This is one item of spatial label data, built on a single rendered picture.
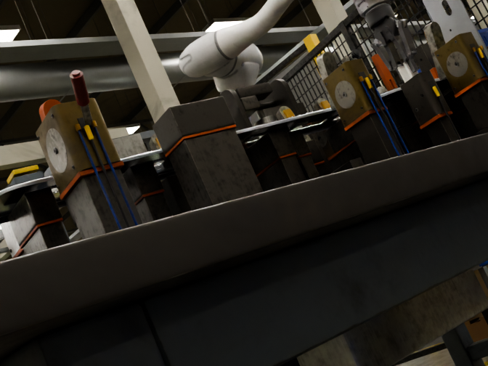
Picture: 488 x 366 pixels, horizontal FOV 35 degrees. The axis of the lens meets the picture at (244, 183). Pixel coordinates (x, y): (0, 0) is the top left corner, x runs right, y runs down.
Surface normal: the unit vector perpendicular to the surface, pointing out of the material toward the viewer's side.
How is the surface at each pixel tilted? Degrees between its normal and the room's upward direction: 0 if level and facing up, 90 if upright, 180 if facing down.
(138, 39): 90
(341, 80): 90
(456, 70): 90
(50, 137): 90
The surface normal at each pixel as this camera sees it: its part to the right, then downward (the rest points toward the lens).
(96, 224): -0.78, 0.23
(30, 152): 0.59, -0.41
